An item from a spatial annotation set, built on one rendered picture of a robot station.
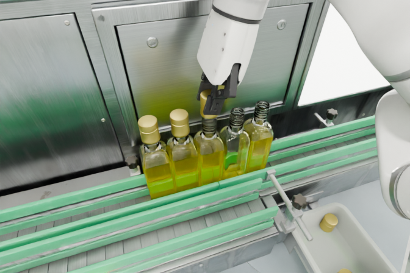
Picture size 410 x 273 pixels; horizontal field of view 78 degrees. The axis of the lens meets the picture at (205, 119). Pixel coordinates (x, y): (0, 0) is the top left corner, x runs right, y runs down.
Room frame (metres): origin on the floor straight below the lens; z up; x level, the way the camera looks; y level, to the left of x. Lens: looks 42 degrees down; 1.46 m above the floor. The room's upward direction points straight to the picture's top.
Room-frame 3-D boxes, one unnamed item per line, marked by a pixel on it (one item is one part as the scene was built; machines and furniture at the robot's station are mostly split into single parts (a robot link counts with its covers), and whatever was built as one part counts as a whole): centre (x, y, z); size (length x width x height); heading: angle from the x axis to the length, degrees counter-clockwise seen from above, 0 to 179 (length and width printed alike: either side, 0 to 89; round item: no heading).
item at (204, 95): (0.36, -0.01, 1.17); 0.04 x 0.04 x 0.04
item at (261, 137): (0.40, -0.12, 0.99); 0.06 x 0.06 x 0.21; 18
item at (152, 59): (0.58, -0.24, 1.15); 0.90 x 0.03 x 0.34; 108
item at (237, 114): (0.38, -0.06, 1.12); 0.03 x 0.03 x 0.05
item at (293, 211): (0.29, -0.18, 0.95); 0.17 x 0.03 x 0.12; 18
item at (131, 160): (0.38, 0.17, 0.94); 0.07 x 0.04 x 0.13; 18
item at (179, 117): (0.35, 0.05, 1.14); 0.04 x 0.04 x 0.04
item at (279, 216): (0.30, -0.18, 0.85); 0.09 x 0.04 x 0.07; 18
